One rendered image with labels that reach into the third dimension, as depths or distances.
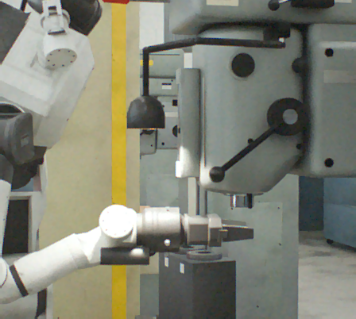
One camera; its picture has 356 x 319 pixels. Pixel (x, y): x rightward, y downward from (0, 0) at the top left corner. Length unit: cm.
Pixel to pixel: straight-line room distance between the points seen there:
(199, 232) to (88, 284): 180
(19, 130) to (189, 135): 34
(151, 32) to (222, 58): 931
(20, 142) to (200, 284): 60
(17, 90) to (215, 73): 44
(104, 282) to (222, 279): 140
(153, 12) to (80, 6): 895
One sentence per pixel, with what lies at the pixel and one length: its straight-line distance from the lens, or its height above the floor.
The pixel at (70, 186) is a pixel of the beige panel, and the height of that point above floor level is 121.
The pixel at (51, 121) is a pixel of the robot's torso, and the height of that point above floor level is 145.
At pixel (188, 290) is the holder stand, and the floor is 104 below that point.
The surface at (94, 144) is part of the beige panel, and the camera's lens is 317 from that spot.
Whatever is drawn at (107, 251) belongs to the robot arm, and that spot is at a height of 120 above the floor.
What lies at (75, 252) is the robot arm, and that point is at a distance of 146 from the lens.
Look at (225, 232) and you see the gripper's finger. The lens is 144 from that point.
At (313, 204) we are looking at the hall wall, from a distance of 1134.
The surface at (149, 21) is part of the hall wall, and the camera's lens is 1072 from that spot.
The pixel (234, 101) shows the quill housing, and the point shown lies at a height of 148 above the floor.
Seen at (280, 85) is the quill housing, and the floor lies 151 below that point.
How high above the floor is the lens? 142
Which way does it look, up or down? 1 degrees down
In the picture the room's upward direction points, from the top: straight up
